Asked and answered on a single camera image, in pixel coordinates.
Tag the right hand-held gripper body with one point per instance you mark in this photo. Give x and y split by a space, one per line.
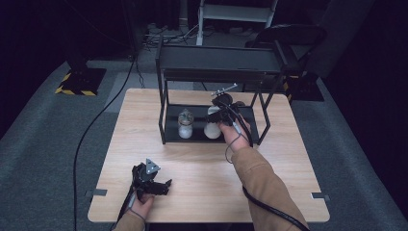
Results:
229 107

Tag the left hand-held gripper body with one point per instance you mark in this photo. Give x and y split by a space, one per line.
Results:
143 179

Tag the white-lid jar of white powder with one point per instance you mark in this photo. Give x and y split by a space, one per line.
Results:
211 131

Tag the silver-lid glass jar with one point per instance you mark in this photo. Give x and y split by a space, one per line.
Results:
185 125

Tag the black metal shelf rack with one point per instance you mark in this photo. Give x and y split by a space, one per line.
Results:
198 64

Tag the person's right hand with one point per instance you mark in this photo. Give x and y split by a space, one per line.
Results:
235 134

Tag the person's left hand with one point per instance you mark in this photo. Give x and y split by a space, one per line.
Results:
142 207

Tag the small dark round object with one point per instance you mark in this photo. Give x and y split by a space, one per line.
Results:
241 103

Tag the grey tape marker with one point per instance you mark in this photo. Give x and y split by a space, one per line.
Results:
320 196
97 192

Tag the black stand base, striped edge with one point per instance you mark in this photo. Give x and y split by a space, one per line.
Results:
83 80
304 88

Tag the white step stool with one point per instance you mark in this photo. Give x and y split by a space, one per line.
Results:
235 12

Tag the grey curtain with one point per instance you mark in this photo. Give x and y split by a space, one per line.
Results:
340 32

